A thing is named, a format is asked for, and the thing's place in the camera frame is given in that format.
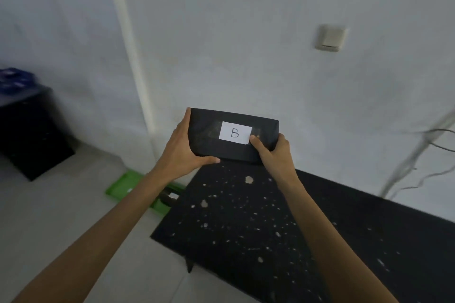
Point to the white wall conduit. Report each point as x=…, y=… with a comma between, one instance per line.
x=128, y=47

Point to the black box with white label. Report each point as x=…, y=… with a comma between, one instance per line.
x=234, y=137

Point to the person's right hand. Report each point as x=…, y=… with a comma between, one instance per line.
x=275, y=162

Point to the black cabinet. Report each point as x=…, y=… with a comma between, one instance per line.
x=30, y=128

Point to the person's left hand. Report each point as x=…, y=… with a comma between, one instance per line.
x=179, y=155

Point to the small black device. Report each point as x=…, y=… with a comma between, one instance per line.
x=170, y=197

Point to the blue packet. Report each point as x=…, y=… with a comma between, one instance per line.
x=14, y=79

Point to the person's right thumb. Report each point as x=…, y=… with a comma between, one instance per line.
x=258, y=144

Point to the green tray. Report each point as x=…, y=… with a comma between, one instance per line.
x=135, y=187

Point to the person's left forearm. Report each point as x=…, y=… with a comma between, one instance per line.
x=90, y=239

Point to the person's left thumb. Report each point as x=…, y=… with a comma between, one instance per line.
x=207, y=161

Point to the person's right forearm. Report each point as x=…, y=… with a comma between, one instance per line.
x=330, y=242

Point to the white wall switch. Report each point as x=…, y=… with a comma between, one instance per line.
x=330, y=37

